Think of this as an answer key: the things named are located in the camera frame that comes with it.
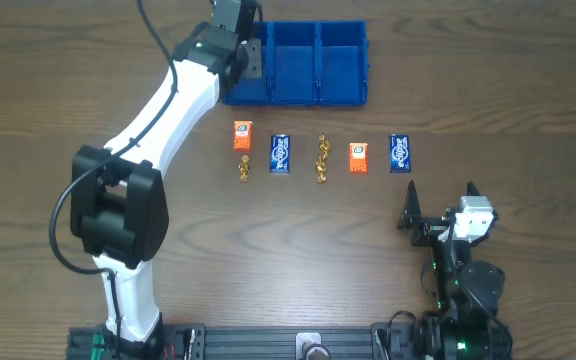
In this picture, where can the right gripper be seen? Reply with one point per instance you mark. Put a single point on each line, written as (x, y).
(425, 232)

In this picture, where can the blue candy pack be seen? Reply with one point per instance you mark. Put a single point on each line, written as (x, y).
(280, 153)
(400, 153)

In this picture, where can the orange candy box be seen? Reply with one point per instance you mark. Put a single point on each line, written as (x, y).
(242, 137)
(358, 160)

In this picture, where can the gold candy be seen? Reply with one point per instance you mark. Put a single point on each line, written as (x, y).
(324, 145)
(244, 169)
(321, 171)

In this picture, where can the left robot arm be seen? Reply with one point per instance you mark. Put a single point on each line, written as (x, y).
(178, 115)

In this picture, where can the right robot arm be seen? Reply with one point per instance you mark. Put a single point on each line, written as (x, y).
(478, 290)

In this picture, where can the blue tray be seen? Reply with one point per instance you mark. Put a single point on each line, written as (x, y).
(338, 75)

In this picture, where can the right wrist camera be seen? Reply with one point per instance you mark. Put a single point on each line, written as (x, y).
(473, 220)

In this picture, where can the mounting rail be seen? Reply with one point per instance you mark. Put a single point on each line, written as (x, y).
(258, 342)

